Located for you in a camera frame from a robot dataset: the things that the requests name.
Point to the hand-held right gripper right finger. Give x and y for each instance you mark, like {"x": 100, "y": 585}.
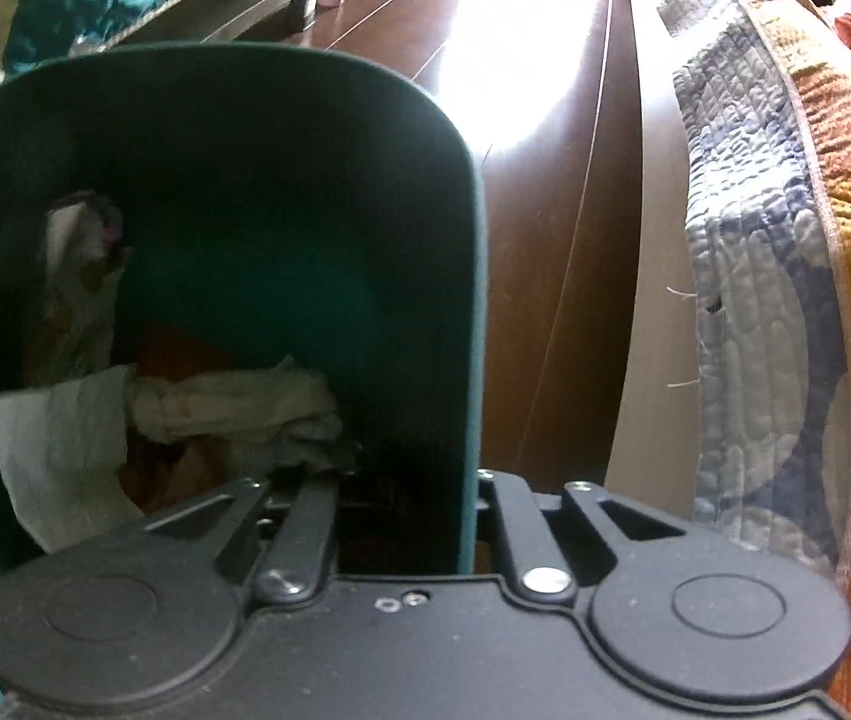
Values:
{"x": 512, "y": 525}

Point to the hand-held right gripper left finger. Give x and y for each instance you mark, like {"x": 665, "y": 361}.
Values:
{"x": 309, "y": 517}

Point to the white tissue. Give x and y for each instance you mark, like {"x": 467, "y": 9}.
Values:
{"x": 245, "y": 405}

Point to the orange mesh bag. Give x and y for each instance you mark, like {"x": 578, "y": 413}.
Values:
{"x": 170, "y": 345}

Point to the dark green trash bin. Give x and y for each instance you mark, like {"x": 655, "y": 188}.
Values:
{"x": 283, "y": 202}

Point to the purple white cookie wrapper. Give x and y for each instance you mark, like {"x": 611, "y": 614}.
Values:
{"x": 77, "y": 240}

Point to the orange patchwork quilt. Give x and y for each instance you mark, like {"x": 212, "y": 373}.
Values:
{"x": 770, "y": 315}

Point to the white bed frame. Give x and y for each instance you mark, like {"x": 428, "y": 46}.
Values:
{"x": 650, "y": 277}

